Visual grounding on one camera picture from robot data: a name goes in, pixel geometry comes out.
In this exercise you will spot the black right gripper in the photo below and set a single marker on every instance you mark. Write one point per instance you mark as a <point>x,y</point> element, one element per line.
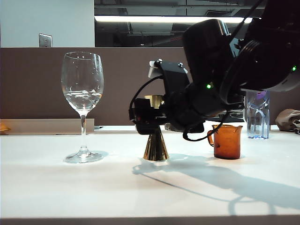
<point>187,107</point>

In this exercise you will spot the gold double jigger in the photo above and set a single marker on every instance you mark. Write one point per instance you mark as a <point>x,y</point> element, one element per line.
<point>155,150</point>

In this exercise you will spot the small amber measuring cup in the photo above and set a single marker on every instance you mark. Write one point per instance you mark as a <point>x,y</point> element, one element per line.
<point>227,145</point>

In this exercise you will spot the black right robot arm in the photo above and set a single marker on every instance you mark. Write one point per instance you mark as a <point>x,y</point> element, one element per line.
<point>269,47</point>

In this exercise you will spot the clear wine glass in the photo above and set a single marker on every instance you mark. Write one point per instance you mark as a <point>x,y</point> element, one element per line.
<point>82,77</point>

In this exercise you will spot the clear plastic water bottle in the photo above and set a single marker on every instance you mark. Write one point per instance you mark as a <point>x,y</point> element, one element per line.
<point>257,122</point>

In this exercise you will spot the long ceiling light strip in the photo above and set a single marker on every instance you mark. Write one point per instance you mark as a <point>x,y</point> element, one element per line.
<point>140,19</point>

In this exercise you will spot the brown desk partition panel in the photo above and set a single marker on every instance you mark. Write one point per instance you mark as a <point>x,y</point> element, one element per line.
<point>288,103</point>
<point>35,82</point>

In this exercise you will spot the brown cloth bag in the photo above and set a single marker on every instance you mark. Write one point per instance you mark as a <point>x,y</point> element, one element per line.
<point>286,119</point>

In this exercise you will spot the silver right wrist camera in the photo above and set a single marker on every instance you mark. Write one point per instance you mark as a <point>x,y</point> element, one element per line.
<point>153,71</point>

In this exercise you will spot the metal wall switch plate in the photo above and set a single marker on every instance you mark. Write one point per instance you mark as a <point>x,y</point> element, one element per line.
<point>45,40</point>

